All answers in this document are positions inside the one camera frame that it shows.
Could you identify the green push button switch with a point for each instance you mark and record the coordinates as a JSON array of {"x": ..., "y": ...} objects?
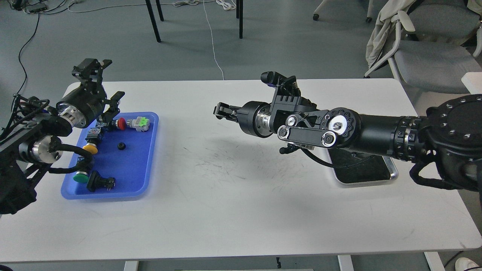
[{"x": 82, "y": 176}]

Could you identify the red push button switch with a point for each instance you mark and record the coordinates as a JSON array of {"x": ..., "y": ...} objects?
[{"x": 117, "y": 124}]

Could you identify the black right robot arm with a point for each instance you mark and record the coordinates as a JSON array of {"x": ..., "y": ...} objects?
[{"x": 445, "y": 146}]

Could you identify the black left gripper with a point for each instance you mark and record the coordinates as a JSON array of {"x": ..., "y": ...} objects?
[{"x": 87, "y": 102}]

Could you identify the black square button switch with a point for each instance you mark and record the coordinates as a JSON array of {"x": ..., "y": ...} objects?
[{"x": 96, "y": 181}]

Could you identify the green grey switch part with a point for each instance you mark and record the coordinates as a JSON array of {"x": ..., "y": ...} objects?
[{"x": 140, "y": 124}]

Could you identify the white side table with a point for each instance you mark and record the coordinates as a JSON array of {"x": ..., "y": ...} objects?
[{"x": 473, "y": 82}]

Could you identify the silver metal tray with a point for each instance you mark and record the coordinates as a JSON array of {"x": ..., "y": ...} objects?
[{"x": 376, "y": 170}]

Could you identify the grey office chair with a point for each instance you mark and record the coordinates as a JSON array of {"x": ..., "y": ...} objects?
[{"x": 434, "y": 44}]

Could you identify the yellow push button switch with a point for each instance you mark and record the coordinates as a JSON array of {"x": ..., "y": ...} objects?
[{"x": 93, "y": 139}]

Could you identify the white shoe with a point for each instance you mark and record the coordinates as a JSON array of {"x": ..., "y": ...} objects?
[{"x": 466, "y": 264}]

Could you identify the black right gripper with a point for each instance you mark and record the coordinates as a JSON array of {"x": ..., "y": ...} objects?
[{"x": 252, "y": 118}]

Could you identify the blue plastic tray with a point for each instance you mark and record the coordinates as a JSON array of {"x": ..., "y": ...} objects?
[{"x": 130, "y": 167}]

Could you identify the beige jacket on chair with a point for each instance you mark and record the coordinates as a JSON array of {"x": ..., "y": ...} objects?
[{"x": 383, "y": 27}]

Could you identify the black table leg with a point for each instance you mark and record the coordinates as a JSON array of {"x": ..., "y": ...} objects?
[
  {"x": 152, "y": 18},
  {"x": 239, "y": 16}
]

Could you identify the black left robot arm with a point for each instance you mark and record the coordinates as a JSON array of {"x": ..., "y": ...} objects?
[{"x": 31, "y": 143}]

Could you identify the black table leg right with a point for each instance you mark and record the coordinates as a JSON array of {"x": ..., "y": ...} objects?
[{"x": 239, "y": 16}]

